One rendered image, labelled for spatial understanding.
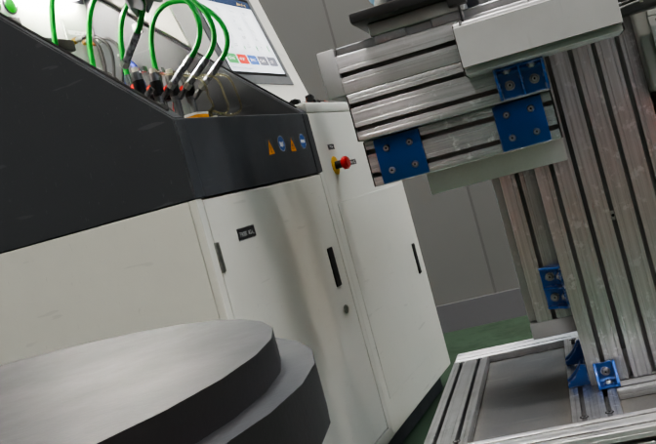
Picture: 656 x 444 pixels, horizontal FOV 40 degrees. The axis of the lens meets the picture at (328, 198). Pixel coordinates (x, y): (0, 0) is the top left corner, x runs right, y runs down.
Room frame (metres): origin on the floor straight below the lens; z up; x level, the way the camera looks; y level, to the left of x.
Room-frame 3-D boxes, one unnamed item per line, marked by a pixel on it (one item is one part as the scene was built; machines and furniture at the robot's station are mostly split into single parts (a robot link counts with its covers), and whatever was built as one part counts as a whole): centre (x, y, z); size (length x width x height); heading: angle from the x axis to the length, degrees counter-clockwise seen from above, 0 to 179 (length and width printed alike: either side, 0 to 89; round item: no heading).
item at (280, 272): (2.05, 0.12, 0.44); 0.65 x 0.02 x 0.68; 159
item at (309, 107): (2.74, -0.03, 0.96); 0.70 x 0.22 x 0.03; 159
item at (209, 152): (2.06, 0.14, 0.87); 0.62 x 0.04 x 0.16; 159
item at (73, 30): (2.46, 0.52, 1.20); 0.13 x 0.03 x 0.31; 159
